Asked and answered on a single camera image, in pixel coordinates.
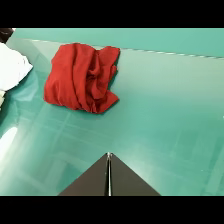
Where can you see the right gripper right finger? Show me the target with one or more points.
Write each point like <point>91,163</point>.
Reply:
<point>128,181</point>

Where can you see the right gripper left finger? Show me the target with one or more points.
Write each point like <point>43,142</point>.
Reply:
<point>95,181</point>

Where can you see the red T-shirt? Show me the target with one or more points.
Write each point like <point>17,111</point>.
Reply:
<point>80,78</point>

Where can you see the white garment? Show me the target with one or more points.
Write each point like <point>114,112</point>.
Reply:
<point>11,68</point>

